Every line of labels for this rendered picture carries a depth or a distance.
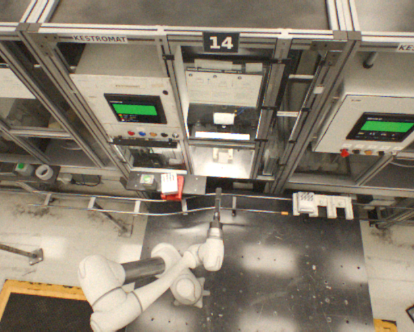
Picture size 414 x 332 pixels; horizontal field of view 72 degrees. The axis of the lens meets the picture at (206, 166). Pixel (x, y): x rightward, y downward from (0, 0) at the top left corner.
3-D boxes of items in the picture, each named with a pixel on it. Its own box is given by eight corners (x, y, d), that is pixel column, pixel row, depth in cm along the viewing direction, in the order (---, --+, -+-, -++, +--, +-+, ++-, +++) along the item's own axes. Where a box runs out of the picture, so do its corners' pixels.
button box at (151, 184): (144, 189, 193) (139, 182, 182) (146, 178, 196) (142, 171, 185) (155, 190, 192) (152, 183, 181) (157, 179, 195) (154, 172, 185)
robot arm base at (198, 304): (208, 309, 179) (208, 309, 174) (174, 305, 181) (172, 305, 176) (211, 278, 187) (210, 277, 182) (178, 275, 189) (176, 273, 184)
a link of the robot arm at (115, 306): (145, 309, 115) (128, 280, 120) (101, 338, 103) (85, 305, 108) (138, 319, 123) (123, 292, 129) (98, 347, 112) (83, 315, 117)
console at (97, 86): (107, 139, 157) (66, 80, 116) (119, 99, 170) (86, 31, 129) (182, 144, 153) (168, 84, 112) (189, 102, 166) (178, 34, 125)
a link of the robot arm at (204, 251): (212, 236, 148) (198, 240, 158) (209, 268, 141) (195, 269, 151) (228, 241, 153) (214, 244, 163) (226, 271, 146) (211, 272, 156)
